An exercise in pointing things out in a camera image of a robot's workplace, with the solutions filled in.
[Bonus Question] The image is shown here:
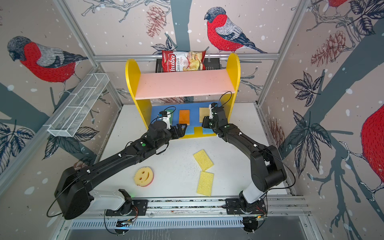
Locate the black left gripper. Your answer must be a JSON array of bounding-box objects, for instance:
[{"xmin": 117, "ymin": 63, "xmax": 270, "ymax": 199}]
[{"xmin": 155, "ymin": 122, "xmax": 188, "ymax": 151}]

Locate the pale orange sponge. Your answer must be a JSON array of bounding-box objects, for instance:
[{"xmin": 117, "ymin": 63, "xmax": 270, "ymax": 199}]
[{"xmin": 199, "ymin": 108, "xmax": 211, "ymax": 123}]

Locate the yellow sponge front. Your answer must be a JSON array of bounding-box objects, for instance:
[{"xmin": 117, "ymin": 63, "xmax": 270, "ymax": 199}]
[{"xmin": 197, "ymin": 171, "xmax": 214, "ymax": 197}]

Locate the light blue sponge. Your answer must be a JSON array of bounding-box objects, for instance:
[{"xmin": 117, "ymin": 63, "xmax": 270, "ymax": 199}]
[
  {"xmin": 203, "ymin": 128, "xmax": 214, "ymax": 135},
  {"xmin": 185, "ymin": 126, "xmax": 195, "ymax": 135}
]

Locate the light green scrub sponge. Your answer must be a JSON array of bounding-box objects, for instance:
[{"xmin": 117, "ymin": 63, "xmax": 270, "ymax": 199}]
[{"xmin": 166, "ymin": 109, "xmax": 174, "ymax": 125}]

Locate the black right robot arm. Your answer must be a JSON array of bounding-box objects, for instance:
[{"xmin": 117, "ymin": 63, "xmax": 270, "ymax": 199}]
[{"xmin": 202, "ymin": 103, "xmax": 287, "ymax": 213}]

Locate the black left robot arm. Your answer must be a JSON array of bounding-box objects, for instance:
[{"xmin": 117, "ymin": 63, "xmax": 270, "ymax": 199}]
[{"xmin": 54, "ymin": 121, "xmax": 188, "ymax": 220}]

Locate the yellow shelf unit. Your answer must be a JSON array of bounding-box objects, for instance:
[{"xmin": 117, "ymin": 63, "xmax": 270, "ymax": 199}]
[{"xmin": 125, "ymin": 54, "xmax": 241, "ymax": 139}]

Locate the yellow smiley face sponge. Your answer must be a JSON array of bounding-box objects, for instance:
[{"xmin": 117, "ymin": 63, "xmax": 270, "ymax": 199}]
[{"xmin": 134, "ymin": 167, "xmax": 154, "ymax": 187}]

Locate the red cassava chips bag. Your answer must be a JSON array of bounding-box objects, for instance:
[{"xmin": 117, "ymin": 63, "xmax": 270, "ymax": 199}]
[{"xmin": 162, "ymin": 51, "xmax": 206, "ymax": 73}]

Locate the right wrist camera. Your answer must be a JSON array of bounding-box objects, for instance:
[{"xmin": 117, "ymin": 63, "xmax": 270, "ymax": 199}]
[{"xmin": 209, "ymin": 103, "xmax": 218, "ymax": 120}]

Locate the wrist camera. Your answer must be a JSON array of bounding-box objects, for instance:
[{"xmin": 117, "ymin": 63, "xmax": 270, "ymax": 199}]
[
  {"xmin": 209, "ymin": 103, "xmax": 218, "ymax": 120},
  {"xmin": 159, "ymin": 111, "xmax": 171, "ymax": 130}
]

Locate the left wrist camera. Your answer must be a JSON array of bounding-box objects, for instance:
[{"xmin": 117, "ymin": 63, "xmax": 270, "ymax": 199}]
[{"xmin": 159, "ymin": 111, "xmax": 171, "ymax": 130}]

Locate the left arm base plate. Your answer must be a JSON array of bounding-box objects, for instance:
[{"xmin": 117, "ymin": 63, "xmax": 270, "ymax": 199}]
[{"xmin": 106, "ymin": 199, "xmax": 149, "ymax": 217}]

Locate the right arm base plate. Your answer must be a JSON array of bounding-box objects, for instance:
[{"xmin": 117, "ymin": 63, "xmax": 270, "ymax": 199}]
[{"xmin": 224, "ymin": 198, "xmax": 267, "ymax": 215}]

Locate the white mesh wall basket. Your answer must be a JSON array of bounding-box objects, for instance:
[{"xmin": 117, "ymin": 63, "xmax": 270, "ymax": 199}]
[{"xmin": 48, "ymin": 73, "xmax": 110, "ymax": 137}]

